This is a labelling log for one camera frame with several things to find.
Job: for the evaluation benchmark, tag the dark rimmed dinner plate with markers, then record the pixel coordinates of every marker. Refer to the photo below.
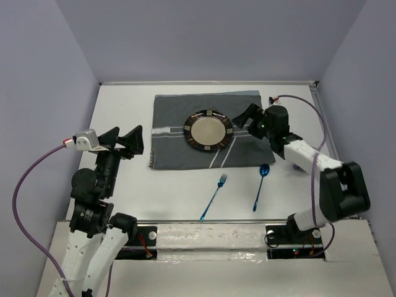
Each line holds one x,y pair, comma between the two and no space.
208,130

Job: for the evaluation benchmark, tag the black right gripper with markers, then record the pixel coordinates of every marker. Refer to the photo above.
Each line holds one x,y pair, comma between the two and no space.
253,111

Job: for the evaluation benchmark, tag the grey striped cloth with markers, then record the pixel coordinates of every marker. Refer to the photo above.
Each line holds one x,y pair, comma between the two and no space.
170,150

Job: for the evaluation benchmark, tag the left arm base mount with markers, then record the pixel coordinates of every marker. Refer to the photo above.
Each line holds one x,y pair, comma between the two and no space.
142,246

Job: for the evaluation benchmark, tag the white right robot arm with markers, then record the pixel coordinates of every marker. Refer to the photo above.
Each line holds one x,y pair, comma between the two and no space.
342,188

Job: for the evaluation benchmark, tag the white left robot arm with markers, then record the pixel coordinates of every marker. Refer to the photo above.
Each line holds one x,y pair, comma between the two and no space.
96,235

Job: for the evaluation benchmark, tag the blue metallic spoon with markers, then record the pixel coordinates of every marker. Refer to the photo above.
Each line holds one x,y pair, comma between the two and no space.
263,171

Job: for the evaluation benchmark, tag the purple mug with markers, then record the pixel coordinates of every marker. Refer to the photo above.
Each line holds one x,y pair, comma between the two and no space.
298,168

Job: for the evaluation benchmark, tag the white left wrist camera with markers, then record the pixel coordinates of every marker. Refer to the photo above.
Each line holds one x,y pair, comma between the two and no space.
85,141

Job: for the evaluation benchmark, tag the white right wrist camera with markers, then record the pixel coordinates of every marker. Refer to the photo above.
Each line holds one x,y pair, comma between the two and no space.
274,101

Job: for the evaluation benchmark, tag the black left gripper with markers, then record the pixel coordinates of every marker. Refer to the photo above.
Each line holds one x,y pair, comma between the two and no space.
133,139

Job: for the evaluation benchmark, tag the white table edge rail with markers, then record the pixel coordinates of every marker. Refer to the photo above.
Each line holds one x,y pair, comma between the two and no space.
309,83

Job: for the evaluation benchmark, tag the blue metallic fork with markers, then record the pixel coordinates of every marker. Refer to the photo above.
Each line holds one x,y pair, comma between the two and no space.
220,184

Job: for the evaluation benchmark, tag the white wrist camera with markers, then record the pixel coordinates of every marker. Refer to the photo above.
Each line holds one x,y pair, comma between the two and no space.
85,141
274,101

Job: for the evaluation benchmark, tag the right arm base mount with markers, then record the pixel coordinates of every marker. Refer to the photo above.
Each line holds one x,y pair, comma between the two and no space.
281,245

